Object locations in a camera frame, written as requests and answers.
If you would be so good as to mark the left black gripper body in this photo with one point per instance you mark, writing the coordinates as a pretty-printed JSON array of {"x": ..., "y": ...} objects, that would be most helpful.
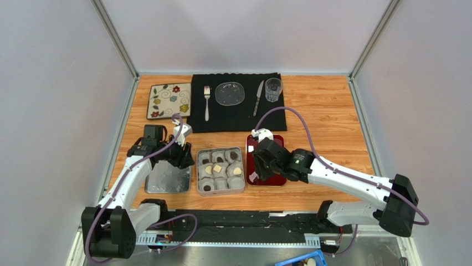
[{"x": 175, "y": 147}]

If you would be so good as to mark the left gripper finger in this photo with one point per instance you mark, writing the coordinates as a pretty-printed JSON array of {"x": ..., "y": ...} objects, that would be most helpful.
[
  {"x": 187, "y": 159},
  {"x": 175, "y": 158}
]

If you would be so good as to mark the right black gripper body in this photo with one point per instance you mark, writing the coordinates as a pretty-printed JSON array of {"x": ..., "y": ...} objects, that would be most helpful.
[{"x": 266, "y": 159}]

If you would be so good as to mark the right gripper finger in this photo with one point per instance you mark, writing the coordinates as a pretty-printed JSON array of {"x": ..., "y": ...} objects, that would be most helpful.
[
  {"x": 266, "y": 172},
  {"x": 259, "y": 164}
]

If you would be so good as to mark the silver chocolate tin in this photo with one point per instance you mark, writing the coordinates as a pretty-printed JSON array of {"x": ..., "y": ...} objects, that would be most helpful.
[{"x": 223, "y": 183}]

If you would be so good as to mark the pink metal tongs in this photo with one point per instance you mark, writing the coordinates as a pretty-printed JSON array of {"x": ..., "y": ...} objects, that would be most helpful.
[{"x": 253, "y": 177}]

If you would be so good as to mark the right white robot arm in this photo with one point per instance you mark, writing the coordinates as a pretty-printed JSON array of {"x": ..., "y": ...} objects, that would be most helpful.
[{"x": 391, "y": 203}]

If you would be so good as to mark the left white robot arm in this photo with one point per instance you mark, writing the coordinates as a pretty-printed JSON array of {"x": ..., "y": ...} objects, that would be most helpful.
[{"x": 111, "y": 228}]

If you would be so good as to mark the red lacquer tray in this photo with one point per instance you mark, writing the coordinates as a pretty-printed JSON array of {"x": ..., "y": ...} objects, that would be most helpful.
[{"x": 276, "y": 181}]

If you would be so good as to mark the silver tin lid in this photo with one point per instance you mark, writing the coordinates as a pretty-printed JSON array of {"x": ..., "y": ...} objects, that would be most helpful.
[{"x": 165, "y": 178}]

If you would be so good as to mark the floral square plate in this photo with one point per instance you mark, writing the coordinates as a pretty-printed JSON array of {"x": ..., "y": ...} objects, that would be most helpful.
[{"x": 168, "y": 99}]

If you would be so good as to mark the black cloth placemat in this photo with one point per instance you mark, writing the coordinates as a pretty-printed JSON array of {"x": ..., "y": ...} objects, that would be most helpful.
[{"x": 228, "y": 118}]

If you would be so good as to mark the silver table knife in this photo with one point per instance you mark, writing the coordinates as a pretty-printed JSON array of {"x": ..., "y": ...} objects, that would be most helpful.
[{"x": 258, "y": 95}]

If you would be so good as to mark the clear drinking glass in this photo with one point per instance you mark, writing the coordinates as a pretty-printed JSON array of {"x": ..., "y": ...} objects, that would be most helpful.
[{"x": 273, "y": 89}]

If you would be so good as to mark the silver fork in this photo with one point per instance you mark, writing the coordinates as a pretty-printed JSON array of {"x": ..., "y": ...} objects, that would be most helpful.
[{"x": 207, "y": 95}]

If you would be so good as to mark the clear glass plate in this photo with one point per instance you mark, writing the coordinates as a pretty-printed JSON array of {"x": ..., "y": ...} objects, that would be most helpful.
[{"x": 229, "y": 94}]

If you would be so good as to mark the blue plastic crate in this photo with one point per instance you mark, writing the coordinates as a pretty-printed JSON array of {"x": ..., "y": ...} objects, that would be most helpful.
[{"x": 313, "y": 258}]

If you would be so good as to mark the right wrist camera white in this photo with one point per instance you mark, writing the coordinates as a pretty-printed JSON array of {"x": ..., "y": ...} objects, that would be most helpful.
[{"x": 261, "y": 134}]

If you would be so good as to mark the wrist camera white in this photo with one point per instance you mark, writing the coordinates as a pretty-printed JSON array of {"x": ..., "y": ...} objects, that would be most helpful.
[
  {"x": 261, "y": 134},
  {"x": 180, "y": 132}
]

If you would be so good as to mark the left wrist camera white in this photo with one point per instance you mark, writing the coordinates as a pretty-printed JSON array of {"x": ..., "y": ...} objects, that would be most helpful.
[{"x": 180, "y": 132}]

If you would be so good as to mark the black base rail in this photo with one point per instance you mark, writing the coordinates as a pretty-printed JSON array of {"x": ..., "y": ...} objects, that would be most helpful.
[{"x": 243, "y": 229}]

